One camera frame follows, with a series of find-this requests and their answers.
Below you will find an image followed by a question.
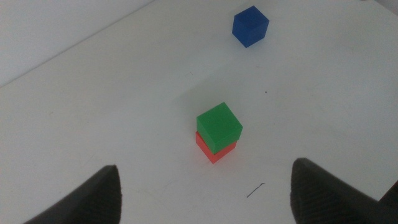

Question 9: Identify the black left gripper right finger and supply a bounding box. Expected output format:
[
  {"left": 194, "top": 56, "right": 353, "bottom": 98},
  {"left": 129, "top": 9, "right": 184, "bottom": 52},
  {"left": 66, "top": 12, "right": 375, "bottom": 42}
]
[{"left": 289, "top": 157, "right": 398, "bottom": 224}]

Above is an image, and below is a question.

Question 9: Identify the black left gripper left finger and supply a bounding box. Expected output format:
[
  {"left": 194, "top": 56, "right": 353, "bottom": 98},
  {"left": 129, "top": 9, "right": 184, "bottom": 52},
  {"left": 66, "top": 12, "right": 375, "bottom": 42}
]
[{"left": 23, "top": 164, "right": 123, "bottom": 224}]

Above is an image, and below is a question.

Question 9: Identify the red cube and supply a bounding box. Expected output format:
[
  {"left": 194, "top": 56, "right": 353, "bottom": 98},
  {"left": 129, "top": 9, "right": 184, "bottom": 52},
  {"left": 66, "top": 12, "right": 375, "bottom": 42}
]
[{"left": 195, "top": 131, "right": 238, "bottom": 165}]

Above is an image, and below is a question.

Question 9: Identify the green cube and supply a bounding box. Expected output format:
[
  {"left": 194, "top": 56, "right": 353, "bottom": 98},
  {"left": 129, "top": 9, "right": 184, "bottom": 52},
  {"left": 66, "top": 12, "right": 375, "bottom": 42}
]
[{"left": 196, "top": 101, "right": 244, "bottom": 155}]

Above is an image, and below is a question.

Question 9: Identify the blue cube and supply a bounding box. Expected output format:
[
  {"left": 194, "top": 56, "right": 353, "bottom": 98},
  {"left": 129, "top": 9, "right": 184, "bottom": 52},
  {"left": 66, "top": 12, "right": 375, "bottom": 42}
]
[{"left": 231, "top": 5, "right": 271, "bottom": 49}]

